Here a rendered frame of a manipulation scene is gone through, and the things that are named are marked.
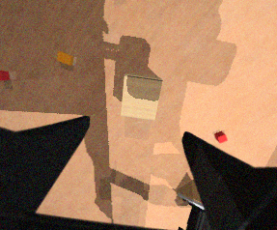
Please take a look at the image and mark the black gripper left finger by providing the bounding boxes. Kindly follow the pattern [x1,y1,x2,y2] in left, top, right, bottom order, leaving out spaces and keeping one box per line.
[0,116,90,213]

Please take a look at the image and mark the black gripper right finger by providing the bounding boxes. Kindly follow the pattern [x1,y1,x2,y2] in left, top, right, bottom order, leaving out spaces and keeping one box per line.
[181,131,277,230]

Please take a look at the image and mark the small red block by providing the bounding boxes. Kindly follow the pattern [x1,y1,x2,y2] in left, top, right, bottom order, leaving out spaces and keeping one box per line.
[214,131,228,144]
[0,71,10,80]

